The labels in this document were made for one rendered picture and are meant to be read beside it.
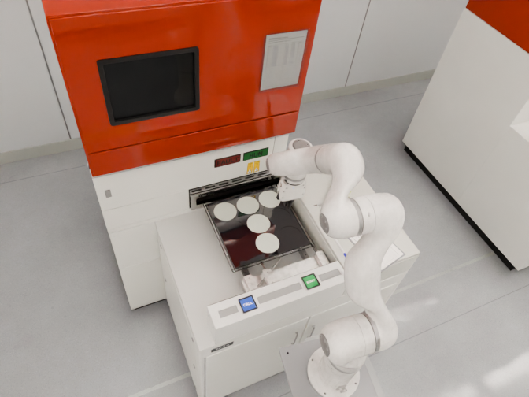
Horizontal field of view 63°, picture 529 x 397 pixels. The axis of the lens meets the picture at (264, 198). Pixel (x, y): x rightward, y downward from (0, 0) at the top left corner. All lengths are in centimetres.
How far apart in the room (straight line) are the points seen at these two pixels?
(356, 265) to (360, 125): 285
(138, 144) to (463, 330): 224
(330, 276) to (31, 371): 168
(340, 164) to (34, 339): 207
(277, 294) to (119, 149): 77
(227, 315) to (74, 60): 95
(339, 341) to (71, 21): 111
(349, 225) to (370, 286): 21
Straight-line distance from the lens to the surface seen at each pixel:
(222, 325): 157
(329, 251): 181
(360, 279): 120
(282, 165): 140
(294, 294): 165
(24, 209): 329
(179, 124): 155
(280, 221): 190
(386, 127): 403
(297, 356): 169
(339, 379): 157
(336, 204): 109
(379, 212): 113
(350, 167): 114
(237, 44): 145
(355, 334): 130
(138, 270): 228
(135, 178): 175
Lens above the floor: 240
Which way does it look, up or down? 50 degrees down
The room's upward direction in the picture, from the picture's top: 9 degrees clockwise
